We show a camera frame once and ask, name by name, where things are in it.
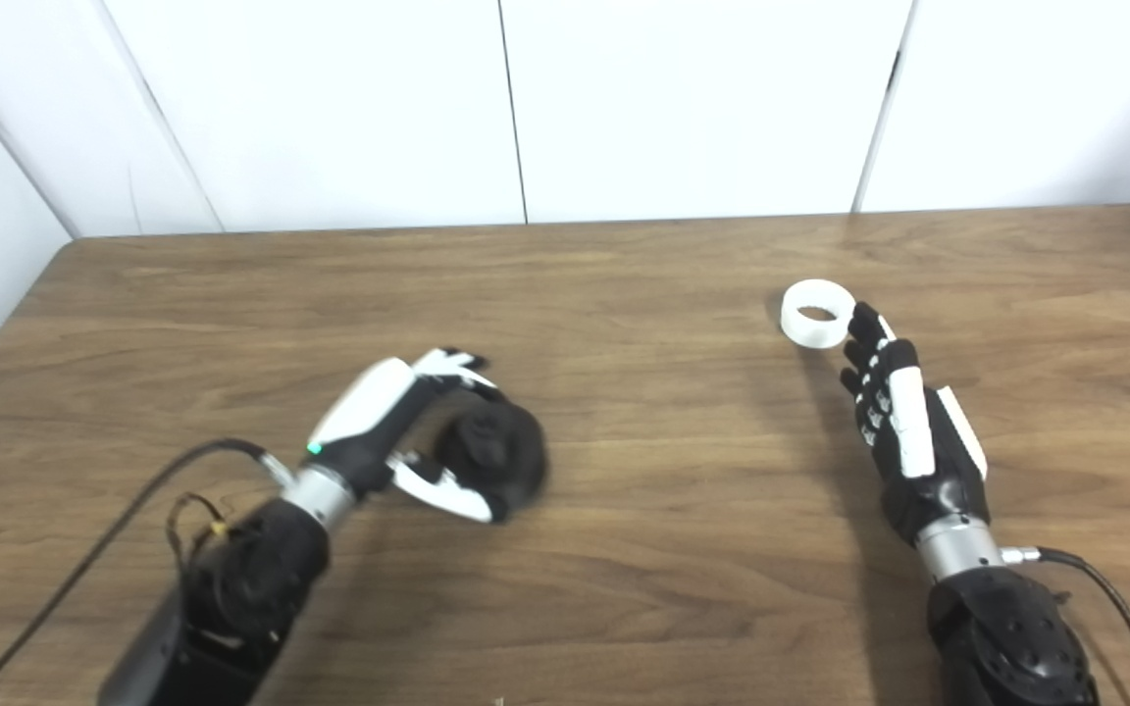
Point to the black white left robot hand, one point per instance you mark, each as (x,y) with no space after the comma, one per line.
(369,412)

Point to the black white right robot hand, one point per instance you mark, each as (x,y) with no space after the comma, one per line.
(933,495)

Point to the round black stepped part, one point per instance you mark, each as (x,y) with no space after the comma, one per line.
(501,451)

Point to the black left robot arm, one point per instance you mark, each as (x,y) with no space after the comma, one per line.
(251,579)

